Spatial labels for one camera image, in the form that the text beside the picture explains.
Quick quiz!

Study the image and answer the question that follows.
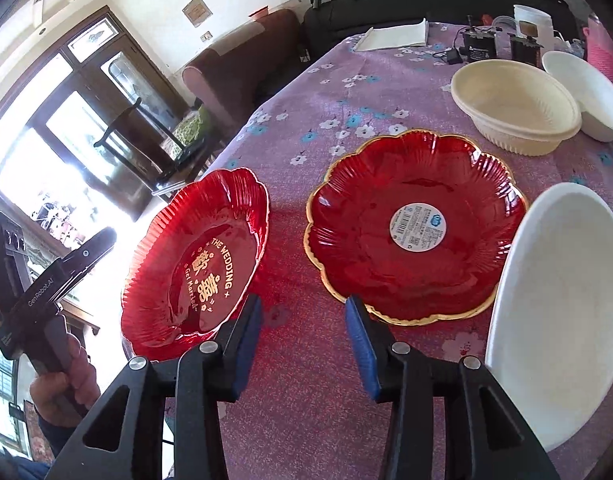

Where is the left hand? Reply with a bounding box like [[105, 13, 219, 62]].
[[30, 334, 100, 428]]

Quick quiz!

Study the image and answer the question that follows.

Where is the pink knit-sleeved thermos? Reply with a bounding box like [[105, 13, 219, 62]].
[[583, 13, 613, 83]]

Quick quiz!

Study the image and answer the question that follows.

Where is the white foam plate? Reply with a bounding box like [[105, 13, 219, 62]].
[[485, 183, 613, 451]]

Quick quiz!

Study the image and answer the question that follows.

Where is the red wedding plate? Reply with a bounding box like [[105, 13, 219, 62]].
[[121, 168, 270, 361]]

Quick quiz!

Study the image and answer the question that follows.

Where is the white folded paper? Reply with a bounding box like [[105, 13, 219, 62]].
[[353, 18, 429, 52]]

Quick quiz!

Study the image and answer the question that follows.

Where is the brown armchair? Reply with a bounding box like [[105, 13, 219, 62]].
[[182, 9, 304, 133]]

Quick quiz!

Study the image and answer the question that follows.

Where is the black sofa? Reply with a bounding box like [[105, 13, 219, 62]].
[[303, 0, 581, 58]]

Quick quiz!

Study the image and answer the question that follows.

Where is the white plastic jar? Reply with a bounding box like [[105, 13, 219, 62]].
[[513, 4, 555, 53]]

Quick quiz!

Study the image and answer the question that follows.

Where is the white foam bowl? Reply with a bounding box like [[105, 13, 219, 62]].
[[541, 51, 613, 143]]

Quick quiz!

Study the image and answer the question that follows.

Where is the small cream plastic bowl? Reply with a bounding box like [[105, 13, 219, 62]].
[[451, 60, 582, 157]]

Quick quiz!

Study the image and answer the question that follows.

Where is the dark wooden chair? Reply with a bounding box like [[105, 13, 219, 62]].
[[93, 98, 226, 202]]

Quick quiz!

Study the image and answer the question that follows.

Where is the gold-rimmed red plate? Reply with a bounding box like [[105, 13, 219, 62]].
[[303, 130, 530, 326]]

